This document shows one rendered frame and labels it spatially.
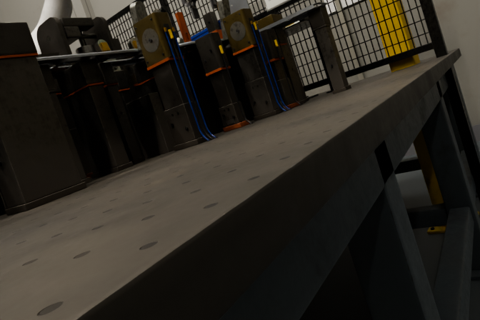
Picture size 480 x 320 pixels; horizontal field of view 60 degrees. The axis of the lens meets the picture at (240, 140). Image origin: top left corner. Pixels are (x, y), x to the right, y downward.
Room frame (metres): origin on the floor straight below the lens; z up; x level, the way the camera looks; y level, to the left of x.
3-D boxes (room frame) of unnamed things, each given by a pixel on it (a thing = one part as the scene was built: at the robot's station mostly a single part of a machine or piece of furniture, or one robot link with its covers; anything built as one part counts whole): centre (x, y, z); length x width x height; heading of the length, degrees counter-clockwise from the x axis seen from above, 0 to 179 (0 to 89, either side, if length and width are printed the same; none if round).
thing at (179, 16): (1.69, 0.07, 0.95); 0.03 x 0.01 x 0.50; 142
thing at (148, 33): (1.08, 0.11, 0.87); 0.12 x 0.07 x 0.35; 52
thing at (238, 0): (1.72, -0.16, 1.17); 0.12 x 0.01 x 0.34; 52
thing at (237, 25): (1.34, -0.13, 0.87); 0.12 x 0.07 x 0.35; 52
